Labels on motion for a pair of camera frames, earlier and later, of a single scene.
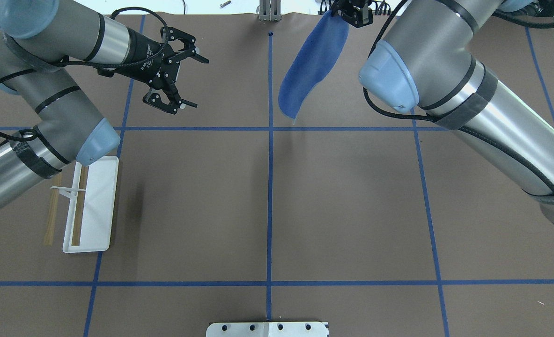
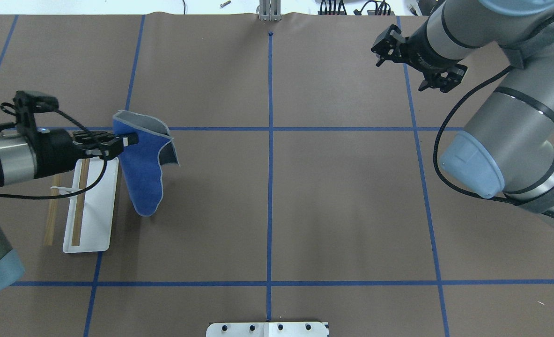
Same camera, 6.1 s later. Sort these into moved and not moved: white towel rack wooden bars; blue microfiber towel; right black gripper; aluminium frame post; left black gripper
Moved: left black gripper; blue microfiber towel; right black gripper
Not moved: white towel rack wooden bars; aluminium frame post
